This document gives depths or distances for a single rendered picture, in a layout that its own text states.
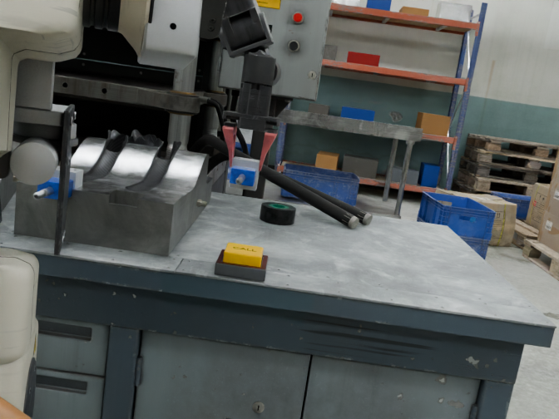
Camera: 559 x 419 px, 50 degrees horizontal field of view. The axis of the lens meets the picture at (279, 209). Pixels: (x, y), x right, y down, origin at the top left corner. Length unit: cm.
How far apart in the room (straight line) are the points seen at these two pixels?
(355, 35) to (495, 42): 167
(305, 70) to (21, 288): 135
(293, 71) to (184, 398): 106
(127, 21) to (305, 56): 126
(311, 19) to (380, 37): 588
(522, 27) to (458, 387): 712
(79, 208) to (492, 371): 74
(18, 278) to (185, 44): 27
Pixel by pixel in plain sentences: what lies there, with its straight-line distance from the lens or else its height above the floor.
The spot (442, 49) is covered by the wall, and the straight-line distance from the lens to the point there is 780.
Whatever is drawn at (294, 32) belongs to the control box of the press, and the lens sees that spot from 184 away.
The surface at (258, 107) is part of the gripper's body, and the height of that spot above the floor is 106.
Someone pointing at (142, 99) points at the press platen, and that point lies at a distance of 182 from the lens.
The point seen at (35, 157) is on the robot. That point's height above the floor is 100.
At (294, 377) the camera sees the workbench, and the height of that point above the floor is 62.
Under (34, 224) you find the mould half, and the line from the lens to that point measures 108.
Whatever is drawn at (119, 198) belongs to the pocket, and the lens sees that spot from 107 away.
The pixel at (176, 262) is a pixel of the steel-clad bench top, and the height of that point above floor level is 80.
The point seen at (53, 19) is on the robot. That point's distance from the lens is 52.
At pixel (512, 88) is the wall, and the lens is 799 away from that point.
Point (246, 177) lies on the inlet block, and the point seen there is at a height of 94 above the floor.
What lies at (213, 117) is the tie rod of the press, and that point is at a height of 94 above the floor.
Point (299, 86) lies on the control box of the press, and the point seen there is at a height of 111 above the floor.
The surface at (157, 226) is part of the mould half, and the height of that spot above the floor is 85.
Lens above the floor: 110
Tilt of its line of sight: 11 degrees down
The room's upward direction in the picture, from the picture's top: 8 degrees clockwise
